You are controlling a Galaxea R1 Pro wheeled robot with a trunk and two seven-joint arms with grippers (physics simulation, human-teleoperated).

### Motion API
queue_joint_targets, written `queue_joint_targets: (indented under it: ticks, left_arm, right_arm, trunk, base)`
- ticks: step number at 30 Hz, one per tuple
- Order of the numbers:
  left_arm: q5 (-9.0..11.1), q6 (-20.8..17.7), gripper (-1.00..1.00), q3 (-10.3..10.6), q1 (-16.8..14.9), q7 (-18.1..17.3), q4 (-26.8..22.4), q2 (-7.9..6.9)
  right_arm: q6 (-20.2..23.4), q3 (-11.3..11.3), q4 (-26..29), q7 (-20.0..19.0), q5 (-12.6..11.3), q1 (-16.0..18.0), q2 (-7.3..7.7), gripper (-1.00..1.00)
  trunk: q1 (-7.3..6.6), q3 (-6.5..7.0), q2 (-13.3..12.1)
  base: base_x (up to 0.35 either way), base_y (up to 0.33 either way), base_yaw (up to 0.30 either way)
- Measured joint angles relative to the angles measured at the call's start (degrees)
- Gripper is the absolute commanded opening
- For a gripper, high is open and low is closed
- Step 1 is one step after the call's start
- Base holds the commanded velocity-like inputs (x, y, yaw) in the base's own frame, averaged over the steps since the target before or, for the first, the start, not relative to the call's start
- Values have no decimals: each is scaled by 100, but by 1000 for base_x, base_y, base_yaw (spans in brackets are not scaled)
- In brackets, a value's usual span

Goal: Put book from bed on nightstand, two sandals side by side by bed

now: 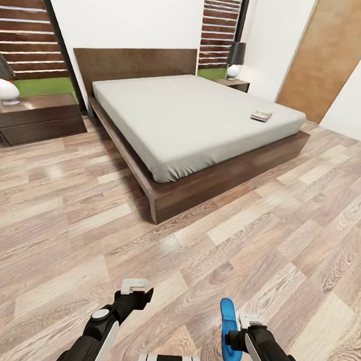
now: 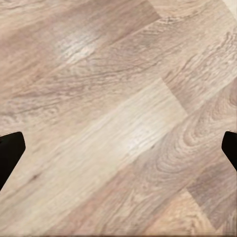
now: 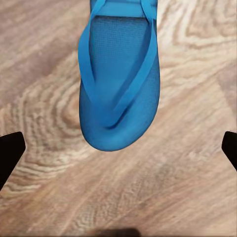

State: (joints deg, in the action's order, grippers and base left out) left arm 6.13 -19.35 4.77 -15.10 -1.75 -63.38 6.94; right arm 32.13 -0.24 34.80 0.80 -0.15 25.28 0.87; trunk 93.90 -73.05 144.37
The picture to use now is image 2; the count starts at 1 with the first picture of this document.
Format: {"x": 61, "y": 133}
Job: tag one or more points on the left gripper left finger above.
{"x": 12, "y": 147}

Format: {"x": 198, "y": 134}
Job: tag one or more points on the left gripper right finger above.
{"x": 229, "y": 146}

